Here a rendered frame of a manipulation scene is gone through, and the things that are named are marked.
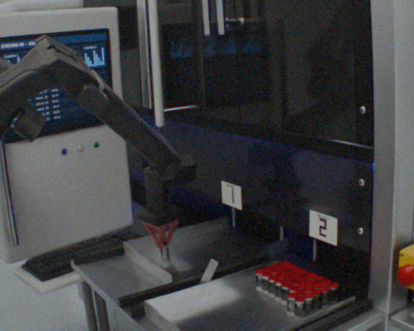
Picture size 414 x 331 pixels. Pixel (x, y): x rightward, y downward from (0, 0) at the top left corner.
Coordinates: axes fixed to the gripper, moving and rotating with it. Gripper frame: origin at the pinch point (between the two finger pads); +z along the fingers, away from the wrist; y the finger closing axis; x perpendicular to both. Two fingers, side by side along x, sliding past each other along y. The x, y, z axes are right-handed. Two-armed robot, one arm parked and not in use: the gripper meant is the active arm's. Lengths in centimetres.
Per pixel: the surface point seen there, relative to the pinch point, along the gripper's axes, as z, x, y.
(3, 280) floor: 96, 213, 44
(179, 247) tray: 4.4, 2.7, 8.0
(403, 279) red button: -8, -64, -1
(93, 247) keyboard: 10.0, 34.1, 1.5
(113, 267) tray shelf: 4.3, 7.1, -11.4
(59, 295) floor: 96, 166, 59
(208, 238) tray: 4.6, 1.0, 17.7
